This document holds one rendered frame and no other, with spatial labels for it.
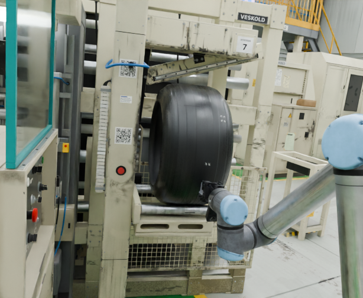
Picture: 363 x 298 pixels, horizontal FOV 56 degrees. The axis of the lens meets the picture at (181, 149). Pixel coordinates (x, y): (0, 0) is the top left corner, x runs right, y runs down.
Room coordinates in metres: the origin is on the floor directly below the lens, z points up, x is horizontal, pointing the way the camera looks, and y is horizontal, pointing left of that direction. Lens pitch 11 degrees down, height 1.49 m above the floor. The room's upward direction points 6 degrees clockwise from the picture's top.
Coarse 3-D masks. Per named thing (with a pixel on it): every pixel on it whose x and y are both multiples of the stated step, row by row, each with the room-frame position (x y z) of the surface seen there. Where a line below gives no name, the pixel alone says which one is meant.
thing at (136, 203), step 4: (136, 188) 1.60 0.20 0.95; (136, 192) 1.54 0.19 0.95; (132, 196) 1.50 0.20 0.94; (136, 196) 1.48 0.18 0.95; (132, 200) 1.49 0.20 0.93; (136, 200) 1.43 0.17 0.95; (132, 204) 1.48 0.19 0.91; (136, 204) 1.40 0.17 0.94; (140, 204) 1.40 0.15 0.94; (132, 208) 1.46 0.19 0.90; (136, 208) 1.40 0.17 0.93; (140, 208) 1.40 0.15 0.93; (132, 212) 1.45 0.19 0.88; (136, 212) 1.40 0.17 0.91; (140, 212) 1.40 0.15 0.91; (132, 216) 1.44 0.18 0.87; (136, 216) 1.40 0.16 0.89; (132, 220) 1.43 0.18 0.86; (136, 220) 1.40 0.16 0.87
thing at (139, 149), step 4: (108, 124) 1.91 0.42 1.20; (140, 128) 1.92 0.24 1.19; (140, 132) 1.95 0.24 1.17; (140, 136) 1.94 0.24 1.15; (140, 140) 1.92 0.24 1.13; (140, 144) 1.90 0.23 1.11; (140, 148) 1.90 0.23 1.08; (140, 152) 1.90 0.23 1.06; (140, 156) 1.90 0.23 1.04; (136, 160) 1.91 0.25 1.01; (140, 160) 1.90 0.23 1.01; (136, 164) 1.90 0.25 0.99; (140, 164) 1.90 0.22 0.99; (136, 168) 1.91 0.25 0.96; (104, 172) 1.94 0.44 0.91; (104, 176) 1.87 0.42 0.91
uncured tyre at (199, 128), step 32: (160, 96) 1.59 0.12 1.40; (192, 96) 1.48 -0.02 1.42; (160, 128) 1.88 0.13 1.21; (192, 128) 1.38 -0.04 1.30; (224, 128) 1.42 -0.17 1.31; (160, 160) 1.42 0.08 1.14; (192, 160) 1.36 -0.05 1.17; (224, 160) 1.39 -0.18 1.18; (160, 192) 1.44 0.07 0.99; (192, 192) 1.41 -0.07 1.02
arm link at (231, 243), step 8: (224, 232) 1.05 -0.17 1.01; (232, 232) 1.05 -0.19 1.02; (240, 232) 1.06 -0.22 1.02; (248, 232) 1.09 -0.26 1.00; (224, 240) 1.05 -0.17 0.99; (232, 240) 1.05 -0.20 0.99; (240, 240) 1.06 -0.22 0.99; (248, 240) 1.08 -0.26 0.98; (224, 248) 1.05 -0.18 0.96; (232, 248) 1.04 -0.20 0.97; (240, 248) 1.05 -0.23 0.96; (248, 248) 1.08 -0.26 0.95; (224, 256) 1.05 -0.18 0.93; (232, 256) 1.04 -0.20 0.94; (240, 256) 1.05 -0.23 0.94
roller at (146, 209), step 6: (144, 204) 1.47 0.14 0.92; (150, 204) 1.47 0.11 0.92; (144, 210) 1.44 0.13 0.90; (150, 210) 1.45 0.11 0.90; (156, 210) 1.45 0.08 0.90; (162, 210) 1.46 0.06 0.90; (168, 210) 1.47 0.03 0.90; (174, 210) 1.47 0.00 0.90; (180, 210) 1.48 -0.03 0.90; (186, 210) 1.49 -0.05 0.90; (192, 210) 1.49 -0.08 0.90; (198, 210) 1.50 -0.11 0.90; (204, 210) 1.51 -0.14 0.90
